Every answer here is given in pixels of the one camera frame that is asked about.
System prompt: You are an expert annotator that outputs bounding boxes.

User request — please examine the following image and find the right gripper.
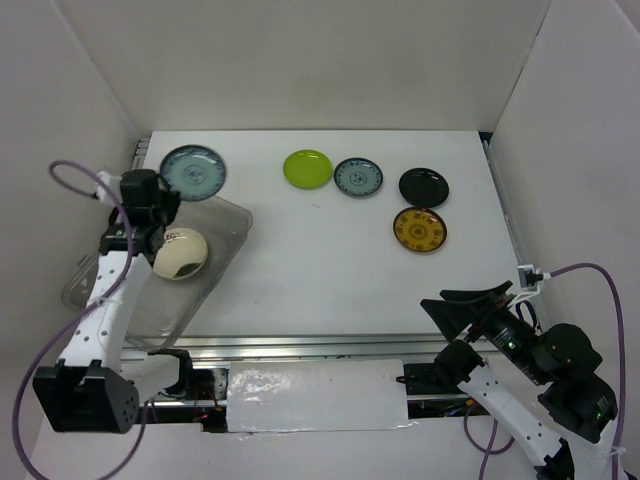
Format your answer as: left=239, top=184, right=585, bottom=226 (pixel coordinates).
left=418, top=276, right=550, bottom=381

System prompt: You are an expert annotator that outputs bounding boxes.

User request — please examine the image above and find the blue patterned plate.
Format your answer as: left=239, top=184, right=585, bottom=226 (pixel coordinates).
left=159, top=145, right=228, bottom=202
left=333, top=157, right=384, bottom=198

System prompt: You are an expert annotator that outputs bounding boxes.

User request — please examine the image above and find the cream plate with flower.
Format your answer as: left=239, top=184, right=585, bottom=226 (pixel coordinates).
left=152, top=227, right=209, bottom=281

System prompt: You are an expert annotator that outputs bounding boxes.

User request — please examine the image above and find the yellow brown patterned plate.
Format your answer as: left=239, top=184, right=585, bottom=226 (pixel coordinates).
left=392, top=207, right=448, bottom=254

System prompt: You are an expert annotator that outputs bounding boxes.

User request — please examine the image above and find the black plate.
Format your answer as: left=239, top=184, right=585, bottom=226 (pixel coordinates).
left=398, top=167, right=450, bottom=209

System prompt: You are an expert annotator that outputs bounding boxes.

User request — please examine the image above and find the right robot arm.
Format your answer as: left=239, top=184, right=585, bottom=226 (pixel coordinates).
left=420, top=282, right=627, bottom=479

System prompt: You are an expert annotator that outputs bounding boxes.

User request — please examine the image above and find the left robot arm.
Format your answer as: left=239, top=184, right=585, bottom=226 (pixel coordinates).
left=32, top=169, right=198, bottom=433

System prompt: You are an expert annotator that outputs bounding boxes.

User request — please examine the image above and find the clear plastic bin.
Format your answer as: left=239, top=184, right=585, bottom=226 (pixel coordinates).
left=60, top=192, right=254, bottom=350

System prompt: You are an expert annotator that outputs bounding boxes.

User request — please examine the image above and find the green plate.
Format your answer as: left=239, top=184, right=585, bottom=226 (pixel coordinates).
left=283, top=149, right=333, bottom=190

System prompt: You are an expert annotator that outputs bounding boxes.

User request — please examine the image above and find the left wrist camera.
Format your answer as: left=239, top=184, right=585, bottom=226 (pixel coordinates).
left=95, top=170, right=122, bottom=206

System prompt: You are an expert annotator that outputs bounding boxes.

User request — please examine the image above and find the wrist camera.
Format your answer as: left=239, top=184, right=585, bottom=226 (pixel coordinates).
left=511, top=264, right=551, bottom=305
left=95, top=170, right=122, bottom=206

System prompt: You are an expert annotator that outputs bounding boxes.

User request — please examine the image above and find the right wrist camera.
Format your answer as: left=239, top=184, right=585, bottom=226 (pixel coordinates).
left=511, top=264, right=551, bottom=305

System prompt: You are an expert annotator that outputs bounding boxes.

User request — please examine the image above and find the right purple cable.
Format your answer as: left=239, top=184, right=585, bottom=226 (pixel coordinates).
left=462, top=262, right=627, bottom=480

